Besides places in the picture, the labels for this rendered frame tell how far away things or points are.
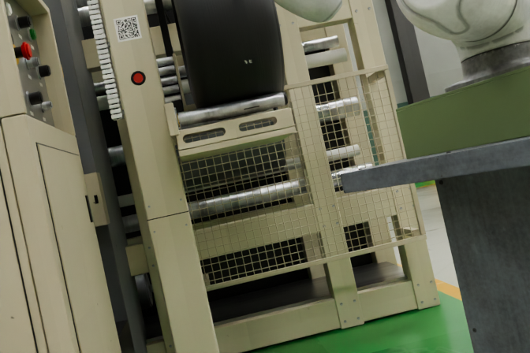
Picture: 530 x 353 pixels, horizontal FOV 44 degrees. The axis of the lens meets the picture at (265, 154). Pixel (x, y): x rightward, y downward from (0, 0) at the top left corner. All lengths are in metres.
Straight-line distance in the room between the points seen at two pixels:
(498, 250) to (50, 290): 0.85
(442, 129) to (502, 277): 0.29
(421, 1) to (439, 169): 0.28
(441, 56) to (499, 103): 11.05
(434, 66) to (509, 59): 10.90
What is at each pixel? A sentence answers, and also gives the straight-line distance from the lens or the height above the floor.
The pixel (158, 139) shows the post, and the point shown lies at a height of 0.86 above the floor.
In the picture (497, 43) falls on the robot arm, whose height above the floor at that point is 0.82.
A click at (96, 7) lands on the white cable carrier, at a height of 1.31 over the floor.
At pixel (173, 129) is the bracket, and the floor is 0.87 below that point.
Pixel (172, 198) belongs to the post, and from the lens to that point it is 2.05.
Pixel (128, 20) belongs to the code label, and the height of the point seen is 1.25.
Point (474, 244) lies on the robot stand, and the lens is 1.28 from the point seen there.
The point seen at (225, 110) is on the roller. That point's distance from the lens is 1.98.
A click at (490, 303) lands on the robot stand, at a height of 0.36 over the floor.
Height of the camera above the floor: 0.68
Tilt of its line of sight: 2 degrees up
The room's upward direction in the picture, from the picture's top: 12 degrees counter-clockwise
